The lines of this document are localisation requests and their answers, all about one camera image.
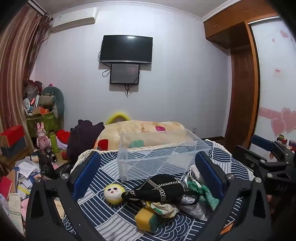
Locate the wooden door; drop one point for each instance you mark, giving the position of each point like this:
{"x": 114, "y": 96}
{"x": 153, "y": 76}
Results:
{"x": 241, "y": 97}

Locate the pink heart stickers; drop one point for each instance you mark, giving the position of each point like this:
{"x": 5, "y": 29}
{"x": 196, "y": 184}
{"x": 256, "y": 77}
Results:
{"x": 283, "y": 121}

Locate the wooden wardrobe frame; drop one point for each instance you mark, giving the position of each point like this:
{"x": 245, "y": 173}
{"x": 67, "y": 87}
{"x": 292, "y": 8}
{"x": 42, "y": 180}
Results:
{"x": 227, "y": 25}

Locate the dark purple cloth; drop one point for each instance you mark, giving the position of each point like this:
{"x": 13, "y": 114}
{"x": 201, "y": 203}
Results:
{"x": 81, "y": 139}

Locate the clear plastic storage bin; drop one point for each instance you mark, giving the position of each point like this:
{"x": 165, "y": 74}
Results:
{"x": 129, "y": 166}

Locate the white air conditioner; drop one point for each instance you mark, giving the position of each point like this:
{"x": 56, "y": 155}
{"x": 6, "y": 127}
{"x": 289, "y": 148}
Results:
{"x": 72, "y": 23}

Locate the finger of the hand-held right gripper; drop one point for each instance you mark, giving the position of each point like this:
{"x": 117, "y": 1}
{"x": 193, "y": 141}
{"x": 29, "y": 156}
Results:
{"x": 261, "y": 141}
{"x": 245, "y": 157}

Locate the black wall television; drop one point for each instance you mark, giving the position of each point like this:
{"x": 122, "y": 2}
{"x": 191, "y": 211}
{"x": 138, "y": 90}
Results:
{"x": 126, "y": 48}

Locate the silver glitter pouch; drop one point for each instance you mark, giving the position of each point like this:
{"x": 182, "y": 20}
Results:
{"x": 192, "y": 209}

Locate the yellow and green sponge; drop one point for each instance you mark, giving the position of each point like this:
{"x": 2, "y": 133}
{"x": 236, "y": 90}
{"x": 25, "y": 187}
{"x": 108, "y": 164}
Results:
{"x": 145, "y": 218}

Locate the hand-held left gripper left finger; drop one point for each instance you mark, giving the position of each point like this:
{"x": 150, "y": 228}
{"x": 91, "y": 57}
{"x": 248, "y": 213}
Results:
{"x": 86, "y": 172}

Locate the red cloth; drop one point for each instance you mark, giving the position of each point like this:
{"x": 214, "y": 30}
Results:
{"x": 63, "y": 136}

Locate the small black wall monitor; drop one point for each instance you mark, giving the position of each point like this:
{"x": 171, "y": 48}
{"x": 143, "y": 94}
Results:
{"x": 124, "y": 73}

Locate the small white tube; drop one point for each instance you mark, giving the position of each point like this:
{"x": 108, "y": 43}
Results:
{"x": 196, "y": 171}

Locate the green storage box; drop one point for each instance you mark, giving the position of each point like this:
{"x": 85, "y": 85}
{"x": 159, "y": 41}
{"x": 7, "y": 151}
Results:
{"x": 44, "y": 121}

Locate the black flashlight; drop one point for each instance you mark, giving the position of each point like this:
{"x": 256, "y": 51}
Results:
{"x": 51, "y": 154}

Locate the green bottle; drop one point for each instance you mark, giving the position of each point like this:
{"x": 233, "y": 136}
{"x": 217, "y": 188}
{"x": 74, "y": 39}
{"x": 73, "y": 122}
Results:
{"x": 54, "y": 143}

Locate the white sliding wardrobe door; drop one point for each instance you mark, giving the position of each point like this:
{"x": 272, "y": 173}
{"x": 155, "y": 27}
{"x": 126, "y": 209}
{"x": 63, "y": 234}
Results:
{"x": 272, "y": 76}

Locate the patterned fabric scrunchie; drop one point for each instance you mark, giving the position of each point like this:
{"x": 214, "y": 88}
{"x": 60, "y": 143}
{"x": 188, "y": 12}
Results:
{"x": 164, "y": 209}

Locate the blue wave-patterned bedspread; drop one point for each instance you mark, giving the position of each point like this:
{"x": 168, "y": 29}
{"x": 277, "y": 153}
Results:
{"x": 111, "y": 222}

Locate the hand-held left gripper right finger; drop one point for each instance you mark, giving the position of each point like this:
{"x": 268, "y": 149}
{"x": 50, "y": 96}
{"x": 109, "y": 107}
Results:
{"x": 211, "y": 177}

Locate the pink bunny figure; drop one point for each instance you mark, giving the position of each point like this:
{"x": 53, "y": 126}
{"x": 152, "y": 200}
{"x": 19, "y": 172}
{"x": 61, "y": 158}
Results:
{"x": 42, "y": 139}

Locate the red box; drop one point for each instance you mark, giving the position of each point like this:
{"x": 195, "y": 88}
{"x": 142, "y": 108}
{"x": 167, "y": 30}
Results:
{"x": 11, "y": 135}

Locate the green knitted cloth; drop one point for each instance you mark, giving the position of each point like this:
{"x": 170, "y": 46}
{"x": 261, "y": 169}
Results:
{"x": 208, "y": 197}

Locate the beige patchwork quilt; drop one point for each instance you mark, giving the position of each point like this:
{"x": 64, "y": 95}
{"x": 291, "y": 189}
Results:
{"x": 143, "y": 127}

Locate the metal key rings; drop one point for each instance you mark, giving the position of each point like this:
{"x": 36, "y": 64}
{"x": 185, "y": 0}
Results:
{"x": 190, "y": 179}

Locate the pile of papers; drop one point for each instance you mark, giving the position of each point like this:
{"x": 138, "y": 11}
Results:
{"x": 22, "y": 176}

